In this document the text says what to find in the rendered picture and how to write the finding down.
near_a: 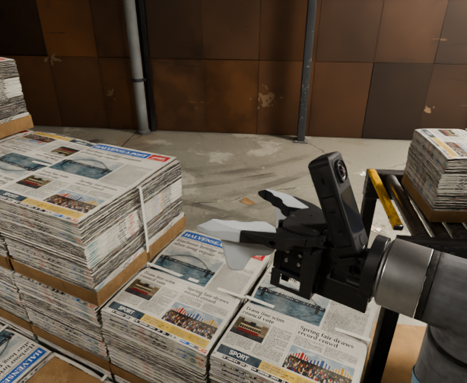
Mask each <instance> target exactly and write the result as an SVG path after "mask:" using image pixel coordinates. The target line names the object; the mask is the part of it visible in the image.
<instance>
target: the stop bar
mask: <svg viewBox="0 0 467 383"><path fill-rule="evenodd" d="M368 174H369V176H370V179H371V181H372V183H373V186H374V188H375V189H376V193H377V194H378V196H379V199H380V201H381V203H382V206H383V208H384V210H385V212H386V215H387V217H388V219H389V222H390V223H391V226H392V228H393V230H399V231H402V230H403V227H404V226H403V225H402V221H401V220H400V218H399V215H398V214H397V212H396V209H395V208H394V206H393V204H392V202H391V200H390V198H389V196H388V194H387V192H386V190H385V188H384V186H383V184H382V182H381V180H380V178H379V176H378V174H377V172H376V170H375V169H368Z"/></svg>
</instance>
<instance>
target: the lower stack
mask: <svg viewBox="0 0 467 383"><path fill-rule="evenodd" d="M6 327H8V329H7V328H6ZM54 356H55V357H57V358H58V359H60V360H62V361H64V362H66V363H68V364H70V365H71V366H74V367H75V368H77V369H80V370H81V371H83V372H86V373H87V374H89V375H91V376H93V377H95V378H97V379H99V380H101V381H102V382H104V383H113V382H111V381H109V378H108V375H106V374H105V375H104V376H103V377H102V378H101V377H100V376H99V375H98V374H96V373H95V372H93V371H91V370H90V369H88V368H86V367H84V366H82V365H80V364H78V363H76V362H75V361H73V360H71V359H69V358H66V357H64V356H62V355H60V354H58V353H55V352H54V353H52V351H51V350H48V349H46V348H45V347H43V346H42V345H40V344H38V343H36V342H35V341H33V340H31V339H29V338H27V337H25V336H24V335H22V334H19V333H18V332H16V331H12V330H11V329H10V326H9V324H6V325H5V326H4V327H3V326H2V325H1V324H0V383H26V382H27V381H28V380H29V379H30V378H31V377H33V376H34V375H35V374H36V373H37V372H38V371H39V370H40V369H41V368H42V367H43V366H45V364H47V363H48V361H50V360H51V358H53V357H54ZM105 379H106V380H105Z"/></svg>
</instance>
